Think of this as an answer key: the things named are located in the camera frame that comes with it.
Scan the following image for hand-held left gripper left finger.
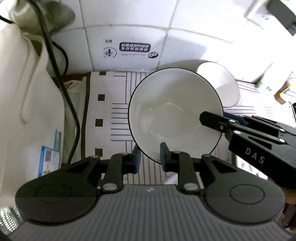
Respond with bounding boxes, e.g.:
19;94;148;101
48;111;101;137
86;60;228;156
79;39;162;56
65;146;142;194

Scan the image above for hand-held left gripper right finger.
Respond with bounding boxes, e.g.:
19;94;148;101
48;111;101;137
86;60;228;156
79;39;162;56
160;142;239;193

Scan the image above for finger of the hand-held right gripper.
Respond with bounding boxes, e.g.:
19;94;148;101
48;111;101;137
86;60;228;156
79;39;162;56
199;111;287;149
223;112;296;140

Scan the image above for amber cooking wine bottle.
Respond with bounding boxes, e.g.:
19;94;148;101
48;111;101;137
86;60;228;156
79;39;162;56
274;77;296;106

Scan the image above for striped table cloth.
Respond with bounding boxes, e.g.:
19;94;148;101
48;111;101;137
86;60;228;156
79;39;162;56
60;69;296;186

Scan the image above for black power adapter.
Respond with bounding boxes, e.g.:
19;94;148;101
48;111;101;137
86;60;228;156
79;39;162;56
267;0;296;37

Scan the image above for white appliance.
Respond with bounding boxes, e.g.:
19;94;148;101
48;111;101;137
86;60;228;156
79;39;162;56
0;22;70;184

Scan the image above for metal mesh rack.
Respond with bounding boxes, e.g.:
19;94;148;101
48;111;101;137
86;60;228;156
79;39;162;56
0;205;23;235

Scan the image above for small wall sticker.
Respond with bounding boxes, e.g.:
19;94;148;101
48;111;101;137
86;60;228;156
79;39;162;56
102;39;160;60

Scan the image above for black power cable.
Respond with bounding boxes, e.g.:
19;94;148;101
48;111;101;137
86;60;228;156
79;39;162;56
0;0;82;165

